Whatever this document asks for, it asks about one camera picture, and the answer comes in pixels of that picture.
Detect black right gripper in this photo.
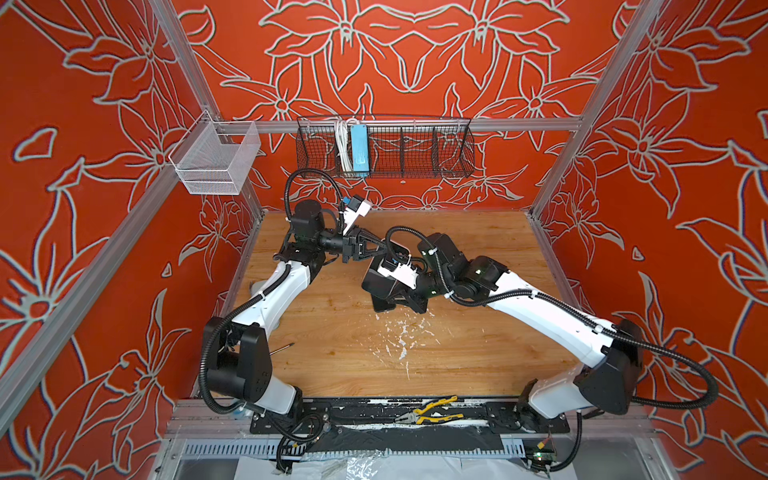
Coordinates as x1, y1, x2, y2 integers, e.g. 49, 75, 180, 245
385, 261, 457, 311

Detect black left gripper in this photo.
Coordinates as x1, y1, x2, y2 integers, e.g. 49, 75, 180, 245
315, 229, 390, 269

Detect black smartphone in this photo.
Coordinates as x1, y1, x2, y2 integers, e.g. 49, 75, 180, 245
371, 292, 398, 313

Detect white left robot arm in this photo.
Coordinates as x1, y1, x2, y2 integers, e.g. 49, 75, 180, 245
198, 196, 383, 416

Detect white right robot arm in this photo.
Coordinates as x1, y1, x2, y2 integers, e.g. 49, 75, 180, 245
383, 226, 719, 419

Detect light blue flat box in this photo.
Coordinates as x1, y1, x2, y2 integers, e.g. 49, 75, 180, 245
350, 123, 370, 177

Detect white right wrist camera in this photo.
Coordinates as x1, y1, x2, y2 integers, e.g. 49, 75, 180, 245
389, 264, 418, 290

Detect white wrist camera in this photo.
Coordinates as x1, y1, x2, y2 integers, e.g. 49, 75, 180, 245
342, 195, 372, 235
389, 264, 418, 290

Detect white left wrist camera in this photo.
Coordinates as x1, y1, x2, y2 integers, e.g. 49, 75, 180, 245
342, 195, 372, 235

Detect black wire wall basket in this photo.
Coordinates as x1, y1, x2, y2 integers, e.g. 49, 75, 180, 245
295, 114, 477, 179

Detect white coiled cable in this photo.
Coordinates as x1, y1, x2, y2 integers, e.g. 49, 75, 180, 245
333, 119, 354, 174

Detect green handled screwdriver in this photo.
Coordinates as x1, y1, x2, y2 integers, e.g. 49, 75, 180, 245
270, 342, 295, 356

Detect yellow handled pliers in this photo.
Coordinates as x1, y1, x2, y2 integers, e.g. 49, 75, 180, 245
394, 395, 465, 425

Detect clear plastic wall bin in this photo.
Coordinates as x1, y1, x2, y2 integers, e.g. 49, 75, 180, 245
169, 110, 261, 195

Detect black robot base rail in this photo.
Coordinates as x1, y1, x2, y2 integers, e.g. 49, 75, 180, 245
284, 396, 575, 461

